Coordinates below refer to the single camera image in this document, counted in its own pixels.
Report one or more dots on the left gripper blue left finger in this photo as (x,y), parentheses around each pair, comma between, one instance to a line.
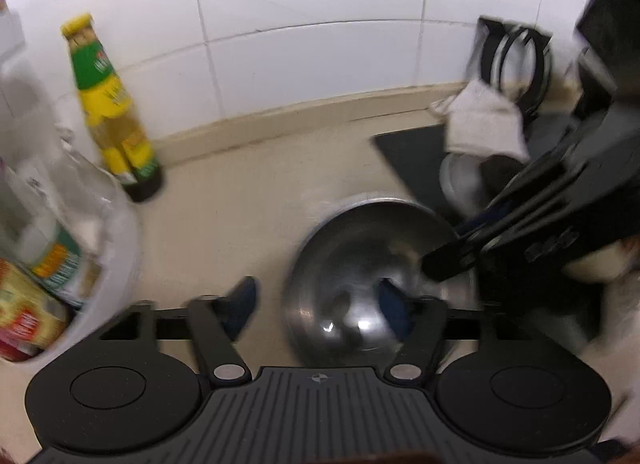
(215,324)

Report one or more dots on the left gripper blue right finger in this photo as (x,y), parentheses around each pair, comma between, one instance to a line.
(419,326)

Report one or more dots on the steel bowl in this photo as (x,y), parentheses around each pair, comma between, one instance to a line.
(330,297)

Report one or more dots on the stove burner black cap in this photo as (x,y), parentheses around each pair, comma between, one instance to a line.
(471,182)

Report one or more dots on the white cloth on stove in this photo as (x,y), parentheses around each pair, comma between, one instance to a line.
(481,121)

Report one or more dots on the white two-tier rotating rack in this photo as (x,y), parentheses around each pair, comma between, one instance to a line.
(113,288)

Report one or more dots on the black gas stove top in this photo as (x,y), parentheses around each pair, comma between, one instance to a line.
(415,155)

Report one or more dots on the black range hood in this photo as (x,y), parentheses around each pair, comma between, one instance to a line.
(611,28)

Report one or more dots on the green label fish soy bottle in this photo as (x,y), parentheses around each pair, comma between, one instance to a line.
(35,239)

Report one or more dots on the yellow cap vinegar bottle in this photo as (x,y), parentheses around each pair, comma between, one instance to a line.
(31,320)

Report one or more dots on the clear plastic bag in rack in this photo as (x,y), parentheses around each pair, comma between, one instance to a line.
(38,147)

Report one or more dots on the yellow green oyster sauce bottle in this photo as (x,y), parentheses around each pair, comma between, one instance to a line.
(110,115)

